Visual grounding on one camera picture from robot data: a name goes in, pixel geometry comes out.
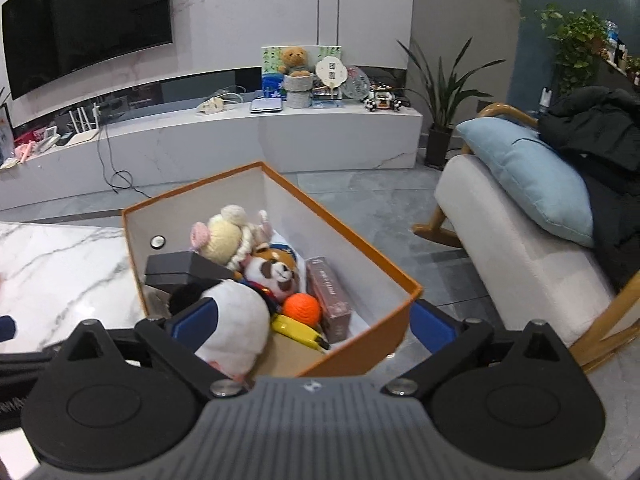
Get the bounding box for orange crochet fruit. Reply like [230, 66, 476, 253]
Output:
[281, 292, 322, 327]

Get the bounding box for white striped plush toy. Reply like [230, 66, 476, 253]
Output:
[169, 280, 270, 382]

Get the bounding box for white tv cabinet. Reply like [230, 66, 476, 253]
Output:
[1, 104, 422, 209]

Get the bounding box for black television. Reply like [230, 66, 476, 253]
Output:
[1, 0, 172, 99]

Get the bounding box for brown teddy bear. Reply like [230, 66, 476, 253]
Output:
[278, 47, 310, 77]

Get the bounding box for orange storage box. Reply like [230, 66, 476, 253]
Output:
[122, 162, 422, 378]

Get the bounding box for tiger plush toy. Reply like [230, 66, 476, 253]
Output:
[240, 243, 299, 315]

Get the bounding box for potted green plant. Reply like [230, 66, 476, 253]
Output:
[397, 37, 506, 169]

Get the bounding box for leafy vine plant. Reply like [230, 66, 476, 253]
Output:
[537, 4, 606, 96]

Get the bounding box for black jacket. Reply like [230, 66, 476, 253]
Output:
[538, 86, 639, 290]

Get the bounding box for yellow tape measure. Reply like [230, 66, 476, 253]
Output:
[271, 314, 331, 351]

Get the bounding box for round white fan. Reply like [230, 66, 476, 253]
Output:
[316, 55, 348, 94]

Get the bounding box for dark card box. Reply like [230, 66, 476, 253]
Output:
[306, 257, 352, 344]

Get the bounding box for black power cable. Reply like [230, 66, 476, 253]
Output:
[94, 123, 154, 201]

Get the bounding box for light blue pillow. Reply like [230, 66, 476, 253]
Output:
[457, 117, 594, 248]

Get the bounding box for white wifi router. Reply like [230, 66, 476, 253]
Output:
[66, 102, 101, 146]

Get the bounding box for white rocking chair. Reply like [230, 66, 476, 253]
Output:
[412, 103, 639, 366]

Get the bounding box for black gift box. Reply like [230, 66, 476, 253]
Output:
[144, 250, 241, 294]

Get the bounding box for cream crochet doll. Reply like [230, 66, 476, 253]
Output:
[190, 205, 273, 271]

